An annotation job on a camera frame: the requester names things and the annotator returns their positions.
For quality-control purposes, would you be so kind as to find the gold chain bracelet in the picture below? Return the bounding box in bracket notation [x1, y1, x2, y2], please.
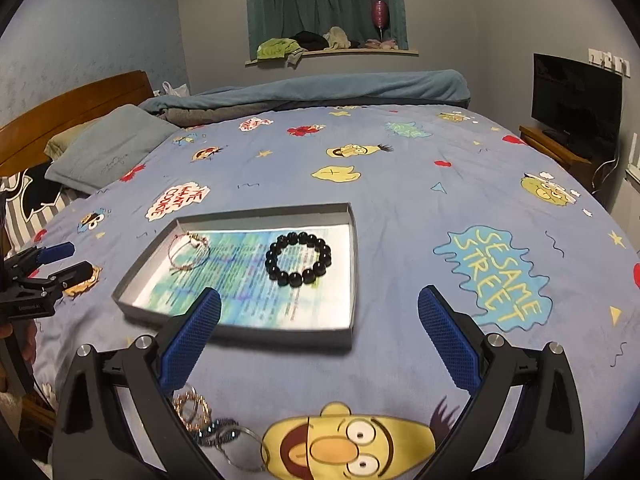
[172, 384, 214, 432]

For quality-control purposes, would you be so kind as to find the dark crystal bead bracelet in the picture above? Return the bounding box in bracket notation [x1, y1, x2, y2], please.
[193, 416, 241, 448]

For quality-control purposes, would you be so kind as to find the thin silver bangle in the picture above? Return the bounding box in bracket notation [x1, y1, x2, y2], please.
[215, 425, 270, 474]

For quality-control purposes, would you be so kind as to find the black white striped pillow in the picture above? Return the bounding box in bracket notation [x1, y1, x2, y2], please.
[1, 162, 79, 255]

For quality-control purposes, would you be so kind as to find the grey shallow box tray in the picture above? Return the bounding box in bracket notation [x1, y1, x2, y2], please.
[112, 203, 358, 352]

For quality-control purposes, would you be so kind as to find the wooden headboard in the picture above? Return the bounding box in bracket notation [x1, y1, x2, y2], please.
[0, 70, 153, 177]

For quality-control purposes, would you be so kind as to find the olive yellow pillow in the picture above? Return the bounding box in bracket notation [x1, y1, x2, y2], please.
[43, 118, 99, 160]

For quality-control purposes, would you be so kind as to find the grey-green pillow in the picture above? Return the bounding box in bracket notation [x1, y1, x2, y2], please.
[46, 104, 179, 195]

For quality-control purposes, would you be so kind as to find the printed paper tray liner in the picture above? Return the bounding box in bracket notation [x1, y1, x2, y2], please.
[122, 223, 352, 330]

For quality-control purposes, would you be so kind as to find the Sesame Street blue bedsheet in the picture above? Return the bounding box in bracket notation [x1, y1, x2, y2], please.
[35, 105, 639, 479]

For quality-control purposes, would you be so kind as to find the folded teal blanket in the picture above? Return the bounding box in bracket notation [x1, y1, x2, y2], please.
[140, 70, 471, 127]

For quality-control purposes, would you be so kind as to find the white plastic bag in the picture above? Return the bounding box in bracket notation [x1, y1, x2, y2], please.
[162, 81, 190, 98]

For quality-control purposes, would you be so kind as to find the wooden TV stand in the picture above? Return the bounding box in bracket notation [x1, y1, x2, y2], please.
[518, 126, 604, 192]

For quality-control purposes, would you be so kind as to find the black flat television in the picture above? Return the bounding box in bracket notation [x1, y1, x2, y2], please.
[532, 53, 623, 144]

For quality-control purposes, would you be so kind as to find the green cloth on sill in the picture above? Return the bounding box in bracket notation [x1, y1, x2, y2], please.
[256, 38, 306, 66]

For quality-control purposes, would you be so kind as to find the wooden window sill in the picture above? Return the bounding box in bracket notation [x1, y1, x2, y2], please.
[244, 49, 420, 67]

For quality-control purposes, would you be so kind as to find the pink cloth on sill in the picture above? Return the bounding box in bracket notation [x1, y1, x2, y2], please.
[362, 38, 399, 51]

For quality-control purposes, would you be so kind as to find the black cloth on sill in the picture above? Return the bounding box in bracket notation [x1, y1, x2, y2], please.
[291, 30, 329, 51]

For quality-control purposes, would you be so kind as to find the beige cloth on sill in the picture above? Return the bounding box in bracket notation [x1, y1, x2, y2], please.
[323, 26, 350, 50]

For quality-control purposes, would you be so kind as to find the pink balloon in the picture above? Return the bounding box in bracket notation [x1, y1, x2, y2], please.
[371, 0, 390, 40]

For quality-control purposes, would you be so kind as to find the pink cord bracelet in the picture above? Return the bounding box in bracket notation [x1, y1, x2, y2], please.
[167, 231, 212, 273]

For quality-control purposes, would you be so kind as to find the black bead bracelet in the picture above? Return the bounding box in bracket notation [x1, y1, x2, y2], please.
[263, 231, 333, 288]

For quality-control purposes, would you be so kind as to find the white wall hook rack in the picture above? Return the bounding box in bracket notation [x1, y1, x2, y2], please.
[588, 48, 631, 78]

